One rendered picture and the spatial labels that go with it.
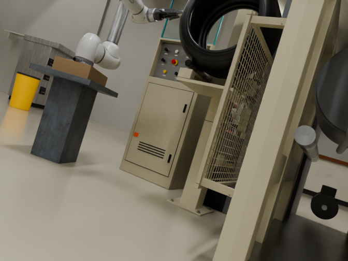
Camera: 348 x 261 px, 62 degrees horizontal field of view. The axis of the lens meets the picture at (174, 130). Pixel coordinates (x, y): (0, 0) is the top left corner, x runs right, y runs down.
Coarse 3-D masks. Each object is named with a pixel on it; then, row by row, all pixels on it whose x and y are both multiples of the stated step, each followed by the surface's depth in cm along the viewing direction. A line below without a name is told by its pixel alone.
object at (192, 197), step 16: (240, 16) 203; (240, 32) 202; (208, 112) 204; (224, 112) 199; (208, 128) 202; (224, 128) 206; (208, 160) 199; (192, 176) 203; (208, 176) 204; (192, 192) 201
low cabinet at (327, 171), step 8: (320, 160) 648; (328, 160) 640; (336, 160) 637; (312, 168) 650; (320, 168) 647; (328, 168) 644; (336, 168) 641; (344, 168) 638; (312, 176) 649; (320, 176) 646; (328, 176) 643; (336, 176) 640; (344, 176) 637; (312, 184) 648; (320, 184) 645; (328, 184) 642; (336, 184) 639; (344, 184) 636; (304, 192) 653; (312, 192) 650; (336, 192) 638; (344, 192) 635; (344, 200) 634
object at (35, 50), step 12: (24, 36) 773; (24, 48) 774; (36, 48) 767; (48, 48) 761; (60, 48) 761; (24, 60) 772; (36, 60) 765; (48, 60) 761; (24, 72) 770; (36, 72) 763; (12, 84) 774; (48, 84) 789; (36, 96) 759
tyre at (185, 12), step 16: (192, 0) 176; (208, 0) 191; (224, 0) 195; (240, 0) 192; (256, 0) 186; (272, 0) 156; (192, 16) 191; (208, 16) 200; (272, 16) 155; (192, 32) 197; (208, 32) 202; (272, 32) 157; (192, 48) 171; (272, 48) 167; (208, 64) 168; (224, 64) 164
